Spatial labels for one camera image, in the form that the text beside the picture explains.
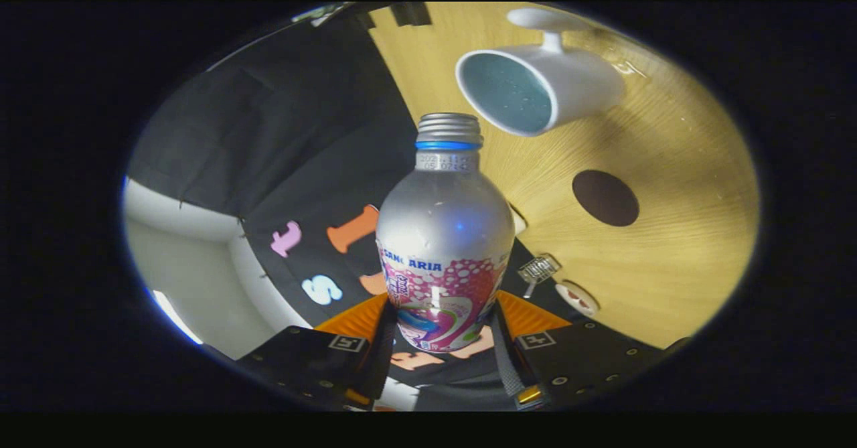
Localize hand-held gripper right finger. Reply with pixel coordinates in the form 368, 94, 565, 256
492, 290, 655, 410

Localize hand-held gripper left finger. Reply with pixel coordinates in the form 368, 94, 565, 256
234, 292, 396, 410

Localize silver juice bottle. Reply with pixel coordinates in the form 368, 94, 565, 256
376, 113, 516, 354

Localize dark brown round coaster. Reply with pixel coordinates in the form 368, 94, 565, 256
572, 169, 640, 227

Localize white cup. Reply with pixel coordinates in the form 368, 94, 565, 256
455, 8, 627, 137

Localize white plate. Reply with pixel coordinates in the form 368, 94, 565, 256
555, 281, 600, 317

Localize wooden table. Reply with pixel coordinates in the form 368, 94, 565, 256
368, 3, 761, 350

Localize small black block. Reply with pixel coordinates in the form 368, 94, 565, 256
390, 3, 433, 27

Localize white and blue device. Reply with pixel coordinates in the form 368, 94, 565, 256
293, 3, 352, 25

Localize metal wire basket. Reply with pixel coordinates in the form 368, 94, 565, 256
517, 254, 561, 299

